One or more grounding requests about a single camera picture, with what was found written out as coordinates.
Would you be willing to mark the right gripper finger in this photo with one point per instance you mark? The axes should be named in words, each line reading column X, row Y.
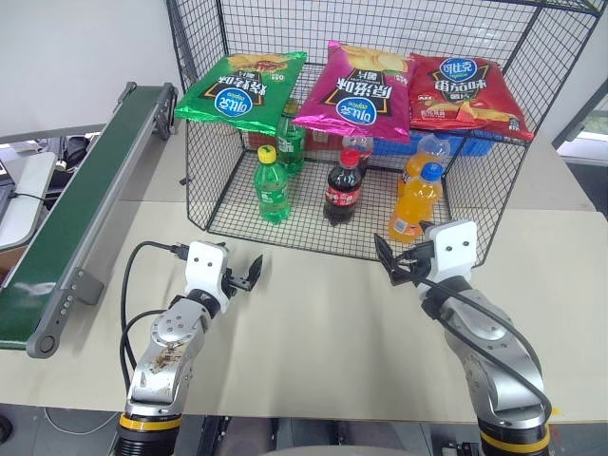
column 385, row 254
column 399, row 278

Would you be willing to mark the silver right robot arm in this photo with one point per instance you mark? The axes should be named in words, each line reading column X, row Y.
column 494, row 361

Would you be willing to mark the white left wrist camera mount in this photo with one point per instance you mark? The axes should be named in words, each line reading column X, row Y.
column 205, row 271

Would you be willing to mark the green soda bottle yellow cap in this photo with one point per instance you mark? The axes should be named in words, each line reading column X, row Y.
column 271, row 190

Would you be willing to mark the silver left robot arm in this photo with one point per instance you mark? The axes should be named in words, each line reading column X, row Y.
column 166, row 351

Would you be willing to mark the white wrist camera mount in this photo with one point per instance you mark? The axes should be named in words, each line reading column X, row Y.
column 205, row 271
column 453, row 252

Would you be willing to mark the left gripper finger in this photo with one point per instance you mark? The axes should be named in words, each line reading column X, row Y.
column 254, row 279
column 256, row 264

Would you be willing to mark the cola bottle red cap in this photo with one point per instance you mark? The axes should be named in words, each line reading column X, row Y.
column 365, row 148
column 342, row 190

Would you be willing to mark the white side desk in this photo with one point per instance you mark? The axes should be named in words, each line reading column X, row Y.
column 24, row 199

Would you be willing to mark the blue plastic crate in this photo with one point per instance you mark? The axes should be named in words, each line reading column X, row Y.
column 470, row 145

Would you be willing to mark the dark window frame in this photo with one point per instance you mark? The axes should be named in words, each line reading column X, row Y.
column 577, row 119

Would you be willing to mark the orange soda bottle blue cap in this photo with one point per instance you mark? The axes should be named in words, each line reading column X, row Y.
column 415, row 199
column 418, row 161

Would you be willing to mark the green conveyor belt grey frame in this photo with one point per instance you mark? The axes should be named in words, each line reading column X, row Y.
column 71, row 214

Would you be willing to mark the red potato chip bag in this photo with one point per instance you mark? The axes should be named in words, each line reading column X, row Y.
column 463, row 95

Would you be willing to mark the magenta potato chip bag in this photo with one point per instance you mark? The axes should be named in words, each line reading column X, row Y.
column 354, row 100

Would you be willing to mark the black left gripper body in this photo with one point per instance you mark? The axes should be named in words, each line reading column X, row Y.
column 233, row 280

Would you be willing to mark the red box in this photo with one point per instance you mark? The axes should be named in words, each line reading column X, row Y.
column 323, row 138

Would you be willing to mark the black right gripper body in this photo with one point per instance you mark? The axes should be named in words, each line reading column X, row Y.
column 418, row 260

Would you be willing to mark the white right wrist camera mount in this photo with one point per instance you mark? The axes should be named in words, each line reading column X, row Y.
column 453, row 252

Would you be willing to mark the green potato chip bag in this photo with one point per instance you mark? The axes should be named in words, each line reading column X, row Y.
column 237, row 95

